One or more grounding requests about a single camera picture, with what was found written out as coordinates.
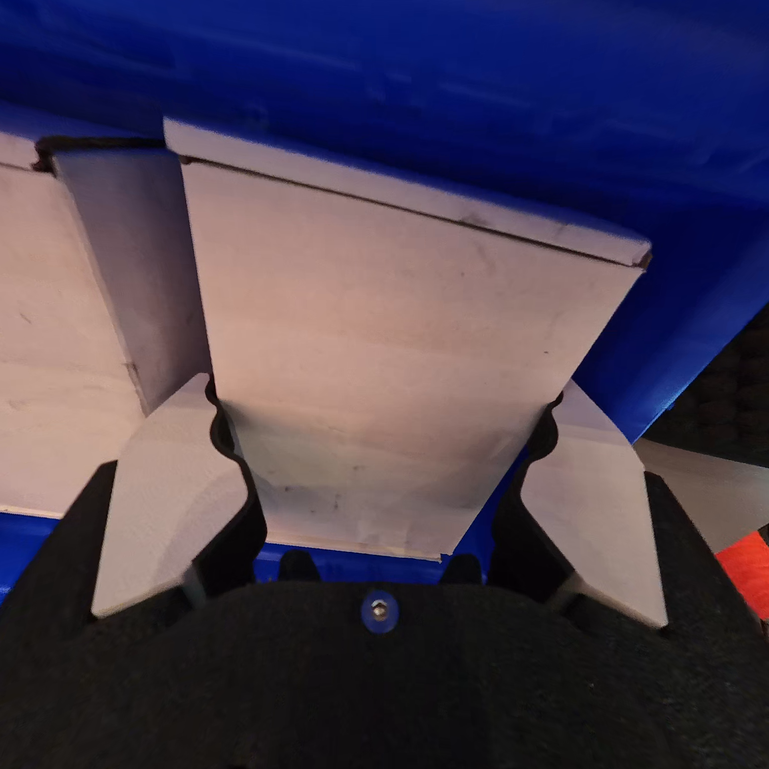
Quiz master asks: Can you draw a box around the orange traffic cone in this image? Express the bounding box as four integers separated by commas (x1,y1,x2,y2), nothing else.
715,529,769,622

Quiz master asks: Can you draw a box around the white cardboard mailer box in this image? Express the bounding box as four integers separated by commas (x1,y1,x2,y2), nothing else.
163,117,652,562
0,131,211,520

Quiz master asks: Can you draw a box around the black quilted wrist rest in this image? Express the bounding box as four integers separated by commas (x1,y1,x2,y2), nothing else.
646,309,769,466

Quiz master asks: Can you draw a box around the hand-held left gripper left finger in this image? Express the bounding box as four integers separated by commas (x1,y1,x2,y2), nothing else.
90,372,268,620

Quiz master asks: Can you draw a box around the blue plastic bin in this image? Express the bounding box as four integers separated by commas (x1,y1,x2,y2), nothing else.
0,0,769,604

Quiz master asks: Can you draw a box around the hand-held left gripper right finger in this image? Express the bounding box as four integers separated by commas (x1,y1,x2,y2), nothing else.
488,380,670,630

